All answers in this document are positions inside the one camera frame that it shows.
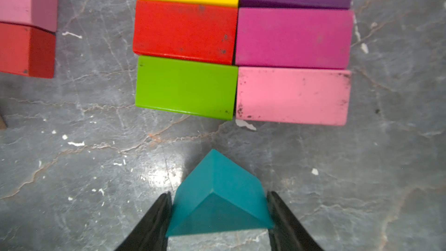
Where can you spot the red block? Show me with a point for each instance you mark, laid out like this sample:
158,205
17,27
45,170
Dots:
201,33
27,51

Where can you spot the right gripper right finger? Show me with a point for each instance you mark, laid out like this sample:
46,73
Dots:
288,234

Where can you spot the tan triangle block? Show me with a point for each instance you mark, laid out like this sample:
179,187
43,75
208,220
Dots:
3,125

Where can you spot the light pink block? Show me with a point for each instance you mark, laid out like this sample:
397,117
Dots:
42,14
301,96

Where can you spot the magenta block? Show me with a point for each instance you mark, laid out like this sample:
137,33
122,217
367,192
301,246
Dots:
296,38

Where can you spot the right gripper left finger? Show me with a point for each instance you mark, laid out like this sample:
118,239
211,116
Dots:
150,233

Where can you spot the green block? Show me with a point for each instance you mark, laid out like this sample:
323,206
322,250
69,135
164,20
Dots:
182,86

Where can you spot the teal triangle block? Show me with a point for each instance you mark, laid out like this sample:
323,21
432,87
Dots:
219,196

